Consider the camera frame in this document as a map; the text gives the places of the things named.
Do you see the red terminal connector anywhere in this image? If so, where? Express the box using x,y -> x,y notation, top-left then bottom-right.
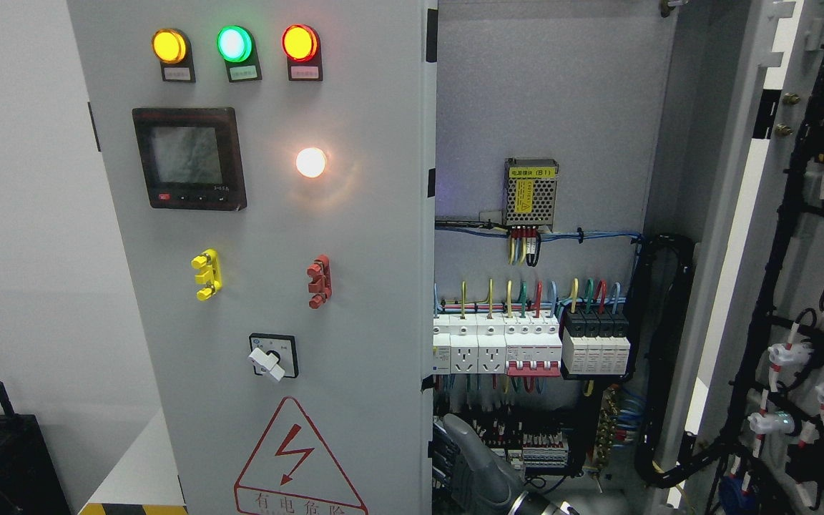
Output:
306,254 -> 333,309

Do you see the white glowing indicator light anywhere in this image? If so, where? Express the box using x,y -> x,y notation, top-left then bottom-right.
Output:
295,147 -> 327,178

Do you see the grey cabinet door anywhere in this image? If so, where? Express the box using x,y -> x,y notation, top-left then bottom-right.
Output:
624,1 -> 824,514
68,1 -> 437,514

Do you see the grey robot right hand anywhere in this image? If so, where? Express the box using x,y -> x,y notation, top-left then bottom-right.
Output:
431,414 -> 578,514

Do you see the red electric hazard warning sticker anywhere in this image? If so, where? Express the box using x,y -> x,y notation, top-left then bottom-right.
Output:
235,397 -> 368,514

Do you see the white rotary selector switch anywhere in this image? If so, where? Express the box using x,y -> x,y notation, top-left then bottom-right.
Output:
248,333 -> 300,383

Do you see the black digital power meter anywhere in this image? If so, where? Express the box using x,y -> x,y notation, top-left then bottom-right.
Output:
132,107 -> 247,211

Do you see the green indicator light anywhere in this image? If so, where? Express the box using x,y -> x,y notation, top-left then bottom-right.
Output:
216,25 -> 262,82

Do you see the black box with antenna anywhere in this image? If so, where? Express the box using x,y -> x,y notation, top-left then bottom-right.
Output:
0,381 -> 71,514

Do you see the yellow terminal connector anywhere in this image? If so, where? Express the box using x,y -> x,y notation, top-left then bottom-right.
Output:
192,248 -> 223,301

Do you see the lower relay terminal row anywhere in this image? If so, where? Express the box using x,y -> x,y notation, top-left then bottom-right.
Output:
456,405 -> 574,488

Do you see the black corrugated cable loom right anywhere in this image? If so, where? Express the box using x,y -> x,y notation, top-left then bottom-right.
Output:
627,234 -> 696,489

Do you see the metal mesh power supply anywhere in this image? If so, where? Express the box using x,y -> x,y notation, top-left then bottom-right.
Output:
504,157 -> 559,226

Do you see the red handled circuit breaker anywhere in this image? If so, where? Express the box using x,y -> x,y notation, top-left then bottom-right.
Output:
504,312 -> 562,377

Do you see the yellow indicator light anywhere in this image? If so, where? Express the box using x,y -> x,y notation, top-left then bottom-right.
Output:
151,27 -> 195,82

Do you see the red indicator light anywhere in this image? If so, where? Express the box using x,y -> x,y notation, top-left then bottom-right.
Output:
282,24 -> 323,82

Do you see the black white surge protector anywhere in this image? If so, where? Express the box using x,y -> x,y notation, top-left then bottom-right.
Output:
560,310 -> 632,379

